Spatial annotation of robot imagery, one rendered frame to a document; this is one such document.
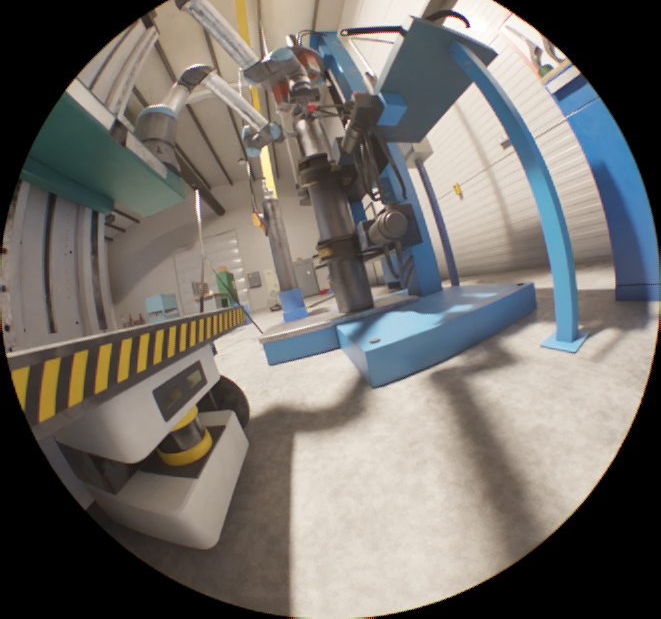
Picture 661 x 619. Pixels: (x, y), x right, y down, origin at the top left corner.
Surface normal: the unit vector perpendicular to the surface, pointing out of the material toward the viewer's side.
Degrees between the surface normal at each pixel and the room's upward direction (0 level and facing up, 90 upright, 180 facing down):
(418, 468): 0
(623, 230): 90
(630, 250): 90
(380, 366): 90
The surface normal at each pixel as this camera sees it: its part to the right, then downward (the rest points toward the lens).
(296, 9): 0.13, 0.99
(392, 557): -0.24, -0.97
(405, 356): 0.14, -0.02
